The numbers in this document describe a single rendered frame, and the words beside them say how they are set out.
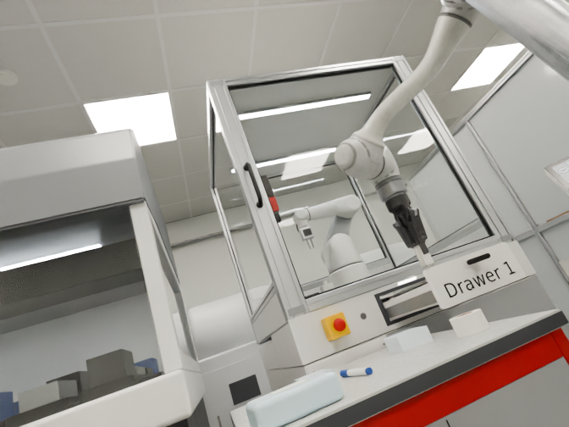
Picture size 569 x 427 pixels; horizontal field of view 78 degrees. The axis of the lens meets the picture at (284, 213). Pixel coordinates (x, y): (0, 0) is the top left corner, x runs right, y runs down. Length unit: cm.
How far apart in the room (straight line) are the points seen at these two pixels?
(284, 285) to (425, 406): 68
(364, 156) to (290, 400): 67
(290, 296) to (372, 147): 55
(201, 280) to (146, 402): 363
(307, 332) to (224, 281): 334
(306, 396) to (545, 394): 41
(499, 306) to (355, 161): 84
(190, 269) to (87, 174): 352
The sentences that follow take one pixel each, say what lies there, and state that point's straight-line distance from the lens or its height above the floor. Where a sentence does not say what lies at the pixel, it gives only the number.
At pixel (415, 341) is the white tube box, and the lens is 99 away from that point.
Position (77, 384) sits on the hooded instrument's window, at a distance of 99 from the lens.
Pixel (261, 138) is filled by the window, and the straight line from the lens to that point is 150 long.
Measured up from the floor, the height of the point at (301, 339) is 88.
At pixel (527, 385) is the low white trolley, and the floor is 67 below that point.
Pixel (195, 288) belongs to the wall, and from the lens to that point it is 450.
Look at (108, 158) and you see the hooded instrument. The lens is 115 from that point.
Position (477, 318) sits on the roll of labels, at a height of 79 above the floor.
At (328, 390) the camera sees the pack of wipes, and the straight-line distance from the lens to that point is 64.
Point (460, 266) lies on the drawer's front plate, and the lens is 109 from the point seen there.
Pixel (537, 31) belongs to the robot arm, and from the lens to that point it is 98.
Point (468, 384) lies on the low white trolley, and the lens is 72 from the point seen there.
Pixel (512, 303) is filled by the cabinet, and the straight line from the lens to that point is 162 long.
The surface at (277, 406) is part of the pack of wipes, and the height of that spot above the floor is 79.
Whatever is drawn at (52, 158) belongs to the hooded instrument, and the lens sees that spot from 121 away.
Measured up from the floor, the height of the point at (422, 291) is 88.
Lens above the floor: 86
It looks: 20 degrees up
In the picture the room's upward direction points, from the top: 21 degrees counter-clockwise
